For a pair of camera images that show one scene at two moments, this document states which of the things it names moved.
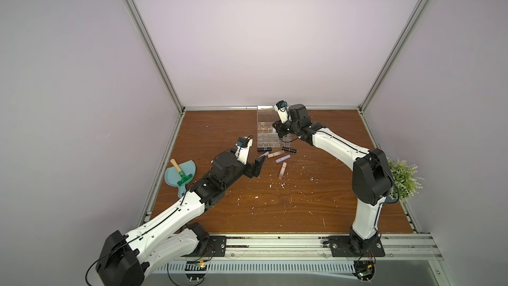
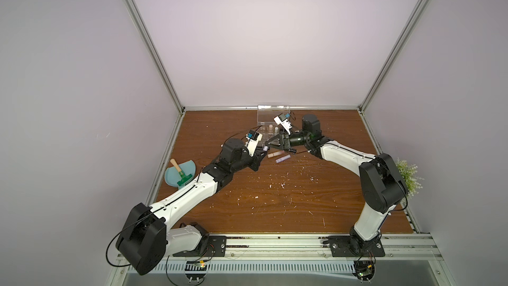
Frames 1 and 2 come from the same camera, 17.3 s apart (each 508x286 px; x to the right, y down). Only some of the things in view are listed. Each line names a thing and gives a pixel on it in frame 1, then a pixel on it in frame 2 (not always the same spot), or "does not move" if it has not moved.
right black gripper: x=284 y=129 -> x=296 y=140
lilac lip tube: x=283 y=159 does not move
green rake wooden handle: x=184 y=177 does not move
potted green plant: x=405 y=178 does not move
